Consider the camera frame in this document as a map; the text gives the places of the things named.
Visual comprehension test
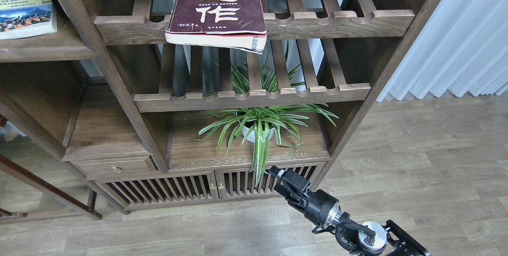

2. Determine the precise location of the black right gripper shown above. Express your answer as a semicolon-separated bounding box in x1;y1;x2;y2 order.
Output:
268;166;341;227

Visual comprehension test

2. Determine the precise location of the small white landscape-cover book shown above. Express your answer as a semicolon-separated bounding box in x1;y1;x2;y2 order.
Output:
0;0;58;40

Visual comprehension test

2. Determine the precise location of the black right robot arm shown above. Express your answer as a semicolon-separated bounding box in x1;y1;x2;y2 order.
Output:
269;166;430;256

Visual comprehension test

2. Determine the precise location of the white plant pot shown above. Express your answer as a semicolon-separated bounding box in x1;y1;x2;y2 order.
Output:
241;125;275;143

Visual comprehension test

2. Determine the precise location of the green spider plant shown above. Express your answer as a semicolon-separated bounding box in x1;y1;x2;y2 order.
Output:
194;42;340;187

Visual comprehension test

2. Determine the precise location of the dark wooden bookshelf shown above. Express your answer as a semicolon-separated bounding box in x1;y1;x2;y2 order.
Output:
1;0;441;213

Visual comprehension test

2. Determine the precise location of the brass drawer knob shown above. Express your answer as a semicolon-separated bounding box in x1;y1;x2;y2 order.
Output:
112;164;122;173

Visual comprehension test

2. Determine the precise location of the dark red book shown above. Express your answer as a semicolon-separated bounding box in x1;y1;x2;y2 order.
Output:
165;0;267;54

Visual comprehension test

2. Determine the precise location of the white curtain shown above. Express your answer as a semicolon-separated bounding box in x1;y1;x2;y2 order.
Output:
376;0;508;102

